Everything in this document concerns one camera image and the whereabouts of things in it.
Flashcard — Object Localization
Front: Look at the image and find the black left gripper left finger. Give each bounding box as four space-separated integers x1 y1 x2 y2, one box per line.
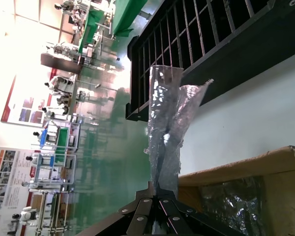
75 181 156 236

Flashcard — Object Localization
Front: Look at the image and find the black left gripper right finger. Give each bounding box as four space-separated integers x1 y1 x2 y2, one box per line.
156 188 246 236

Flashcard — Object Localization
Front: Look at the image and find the crinkled translucent antistatic bag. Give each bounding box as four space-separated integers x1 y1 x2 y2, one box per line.
144 65 214 197

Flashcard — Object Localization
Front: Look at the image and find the graphics card in antistatic bag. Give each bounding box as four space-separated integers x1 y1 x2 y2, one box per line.
200 176 266 236

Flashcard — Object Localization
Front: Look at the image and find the open brown cardboard box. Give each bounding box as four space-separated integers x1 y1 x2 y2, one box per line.
178 145 295 236

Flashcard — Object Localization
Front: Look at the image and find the black slotted plastic container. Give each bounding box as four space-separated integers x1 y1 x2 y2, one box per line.
124 0 295 122

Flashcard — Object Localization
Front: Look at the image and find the white aluminium workbench rack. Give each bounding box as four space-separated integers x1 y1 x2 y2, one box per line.
34 191 73 236

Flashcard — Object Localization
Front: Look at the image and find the blue framed workbench rack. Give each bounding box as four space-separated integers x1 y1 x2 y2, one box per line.
29 152 77 189

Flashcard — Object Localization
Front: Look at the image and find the rack with blue tray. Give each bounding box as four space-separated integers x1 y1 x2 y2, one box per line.
39 120 80 153

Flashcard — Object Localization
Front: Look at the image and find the long white table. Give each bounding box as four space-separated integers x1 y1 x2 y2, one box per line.
72 72 103 123

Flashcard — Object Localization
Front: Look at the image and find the green draped workbench cloth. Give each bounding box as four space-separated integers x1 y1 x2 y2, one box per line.
78 8 114 54

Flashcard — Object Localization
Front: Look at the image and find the large green draped cloth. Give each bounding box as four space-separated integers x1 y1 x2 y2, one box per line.
112 0 148 37

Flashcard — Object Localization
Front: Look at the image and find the wall poster with photo strip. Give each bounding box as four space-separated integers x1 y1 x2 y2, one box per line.
0 146 37 236

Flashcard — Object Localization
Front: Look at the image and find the wall poster with red photos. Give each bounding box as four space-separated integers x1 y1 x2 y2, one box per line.
0 68 55 123

